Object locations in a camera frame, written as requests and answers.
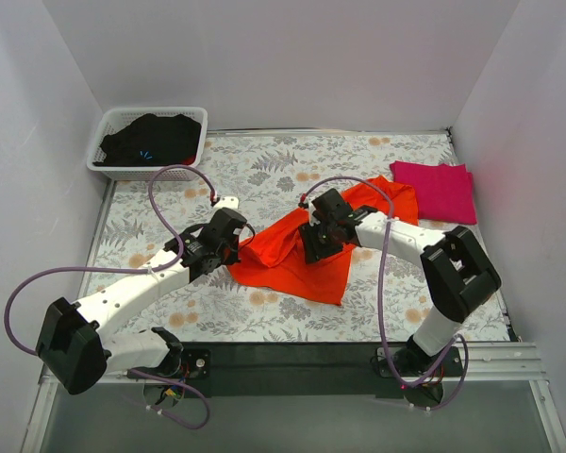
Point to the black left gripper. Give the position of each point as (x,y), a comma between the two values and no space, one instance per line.
(233,250)

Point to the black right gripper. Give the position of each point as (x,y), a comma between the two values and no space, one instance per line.
(314,243)

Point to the orange t shirt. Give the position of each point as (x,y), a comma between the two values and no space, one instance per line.
(275,258)

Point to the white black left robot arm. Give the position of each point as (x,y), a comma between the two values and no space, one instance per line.
(79,341)

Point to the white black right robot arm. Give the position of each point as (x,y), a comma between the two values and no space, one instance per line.
(459,275)

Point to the floral patterned table mat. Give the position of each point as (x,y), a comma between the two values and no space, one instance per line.
(268,174)

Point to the folded magenta t shirt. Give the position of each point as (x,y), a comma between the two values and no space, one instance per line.
(443,192)

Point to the black t shirt in basket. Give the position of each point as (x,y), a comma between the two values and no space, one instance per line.
(152,140)

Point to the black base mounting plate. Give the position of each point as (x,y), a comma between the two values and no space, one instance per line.
(284,369)

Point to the white plastic laundry basket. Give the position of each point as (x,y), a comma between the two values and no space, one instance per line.
(117,119)

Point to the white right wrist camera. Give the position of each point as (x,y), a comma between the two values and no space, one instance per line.
(306,204)

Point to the aluminium frame rail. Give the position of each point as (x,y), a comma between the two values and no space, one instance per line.
(503,361)

